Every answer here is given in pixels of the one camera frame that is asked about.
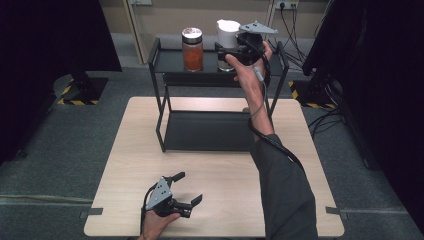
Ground orange spice jar silver lid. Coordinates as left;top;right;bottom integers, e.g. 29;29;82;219
180;26;205;73

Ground person's right hand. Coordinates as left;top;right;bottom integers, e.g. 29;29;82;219
224;40;273;101

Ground beige wooden partition frame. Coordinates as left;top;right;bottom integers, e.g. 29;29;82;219
98;0;329;65

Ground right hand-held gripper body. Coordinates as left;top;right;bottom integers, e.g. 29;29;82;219
232;20;279;66

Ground black power cables bundle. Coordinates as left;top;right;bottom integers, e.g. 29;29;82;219
267;5;313;72

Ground black metal two-tier shelf rack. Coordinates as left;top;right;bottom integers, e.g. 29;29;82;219
147;36;291;154

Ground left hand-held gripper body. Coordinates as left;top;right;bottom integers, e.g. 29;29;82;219
144;176;193;219

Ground person's left hand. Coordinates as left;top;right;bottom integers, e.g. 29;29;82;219
137;210;182;240

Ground grey tape piece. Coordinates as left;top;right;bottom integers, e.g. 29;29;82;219
78;207;105;220
325;206;350;220

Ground black stand base striped tape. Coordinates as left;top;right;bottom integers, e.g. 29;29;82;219
287;69;344;110
52;70;110;107

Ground black curtain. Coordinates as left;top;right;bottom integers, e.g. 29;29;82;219
301;0;424;231
0;0;123;166

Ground left hand-held gripper cable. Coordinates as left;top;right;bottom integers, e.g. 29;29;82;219
139;185;158;236

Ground clear jar white lid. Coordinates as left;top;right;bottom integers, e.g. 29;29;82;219
215;18;242;73

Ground hand-held gripper cable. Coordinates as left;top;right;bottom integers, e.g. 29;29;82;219
139;185;158;236
247;39;306;172

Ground right hand-held gripper cable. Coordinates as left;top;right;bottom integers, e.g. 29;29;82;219
247;39;306;172

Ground black floor cables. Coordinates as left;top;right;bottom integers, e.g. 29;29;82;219
307;105;345;139

